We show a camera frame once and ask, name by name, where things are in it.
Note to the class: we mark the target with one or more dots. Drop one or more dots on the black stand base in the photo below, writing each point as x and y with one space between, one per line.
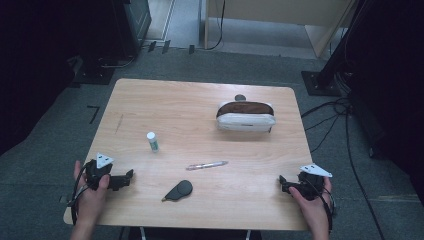
95 75

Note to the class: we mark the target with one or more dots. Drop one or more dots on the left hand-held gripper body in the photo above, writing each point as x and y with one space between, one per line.
95 173

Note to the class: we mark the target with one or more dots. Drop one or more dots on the small dark round object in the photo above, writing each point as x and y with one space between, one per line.
240 98

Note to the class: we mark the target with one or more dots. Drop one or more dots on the light wooden desk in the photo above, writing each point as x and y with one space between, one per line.
280 13

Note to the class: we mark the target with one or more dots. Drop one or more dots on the dark curtain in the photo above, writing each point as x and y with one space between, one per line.
40 66
393 83

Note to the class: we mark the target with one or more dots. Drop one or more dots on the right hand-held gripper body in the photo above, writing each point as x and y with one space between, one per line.
311 186

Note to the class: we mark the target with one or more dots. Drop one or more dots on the person's right hand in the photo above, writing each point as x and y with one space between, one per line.
316 210

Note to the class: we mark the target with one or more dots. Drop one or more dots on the person's left hand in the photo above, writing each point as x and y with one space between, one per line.
88 203

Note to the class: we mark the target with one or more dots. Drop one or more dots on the white-capped green glue stick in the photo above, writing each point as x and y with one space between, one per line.
153 141

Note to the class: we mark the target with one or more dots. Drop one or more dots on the black stand with base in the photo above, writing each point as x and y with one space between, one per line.
321 83

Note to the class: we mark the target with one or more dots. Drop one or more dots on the black correction tape dispenser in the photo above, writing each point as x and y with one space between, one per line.
179 190

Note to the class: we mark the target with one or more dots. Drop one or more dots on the white pencil case brown lining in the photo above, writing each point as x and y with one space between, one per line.
245 120

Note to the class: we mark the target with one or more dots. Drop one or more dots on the black cabinet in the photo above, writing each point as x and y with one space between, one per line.
131 26

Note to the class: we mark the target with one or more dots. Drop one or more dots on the silver pen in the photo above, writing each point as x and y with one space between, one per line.
206 165

